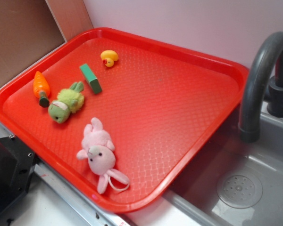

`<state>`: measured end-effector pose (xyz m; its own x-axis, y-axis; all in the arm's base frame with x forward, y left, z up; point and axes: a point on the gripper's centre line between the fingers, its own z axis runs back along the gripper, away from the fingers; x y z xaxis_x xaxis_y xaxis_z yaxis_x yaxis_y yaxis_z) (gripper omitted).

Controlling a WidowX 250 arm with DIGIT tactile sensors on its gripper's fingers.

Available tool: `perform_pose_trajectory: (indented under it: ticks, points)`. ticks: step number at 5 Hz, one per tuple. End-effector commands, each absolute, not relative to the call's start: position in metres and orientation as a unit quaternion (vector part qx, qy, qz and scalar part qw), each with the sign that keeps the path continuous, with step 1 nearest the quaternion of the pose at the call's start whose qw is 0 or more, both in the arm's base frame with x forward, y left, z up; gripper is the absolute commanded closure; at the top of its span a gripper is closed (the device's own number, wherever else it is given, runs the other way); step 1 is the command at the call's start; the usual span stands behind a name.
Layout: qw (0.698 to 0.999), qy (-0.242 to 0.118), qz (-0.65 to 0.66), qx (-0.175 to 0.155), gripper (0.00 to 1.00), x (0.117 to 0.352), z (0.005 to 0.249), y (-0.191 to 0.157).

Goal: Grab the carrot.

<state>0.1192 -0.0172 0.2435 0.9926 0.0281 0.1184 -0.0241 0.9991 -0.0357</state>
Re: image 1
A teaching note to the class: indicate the brown cardboard panel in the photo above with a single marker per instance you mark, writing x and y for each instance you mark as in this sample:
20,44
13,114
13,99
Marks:
30,29

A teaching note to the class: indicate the orange toy carrot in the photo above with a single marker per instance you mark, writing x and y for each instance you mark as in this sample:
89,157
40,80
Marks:
41,89

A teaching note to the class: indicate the green rectangular block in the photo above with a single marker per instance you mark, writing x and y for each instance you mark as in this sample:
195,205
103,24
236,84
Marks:
91,79

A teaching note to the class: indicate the pink plush bunny toy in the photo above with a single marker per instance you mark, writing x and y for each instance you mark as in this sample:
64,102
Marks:
98,149

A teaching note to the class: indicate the silver metal rail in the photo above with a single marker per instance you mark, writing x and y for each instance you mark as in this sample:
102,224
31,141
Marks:
51,201

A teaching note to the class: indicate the yellow rubber duck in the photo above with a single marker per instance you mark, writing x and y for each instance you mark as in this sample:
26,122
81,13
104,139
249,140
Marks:
109,57

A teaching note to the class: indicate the green plush turtle toy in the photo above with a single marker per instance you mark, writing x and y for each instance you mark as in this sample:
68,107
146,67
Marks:
69,101

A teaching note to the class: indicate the red plastic tray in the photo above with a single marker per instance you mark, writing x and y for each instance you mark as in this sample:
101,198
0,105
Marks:
160,103

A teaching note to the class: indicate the grey toy faucet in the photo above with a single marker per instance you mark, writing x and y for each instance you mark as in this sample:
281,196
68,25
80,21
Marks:
264,83

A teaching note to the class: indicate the grey toy sink basin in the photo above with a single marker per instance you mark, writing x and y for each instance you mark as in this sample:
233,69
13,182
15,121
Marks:
232,183

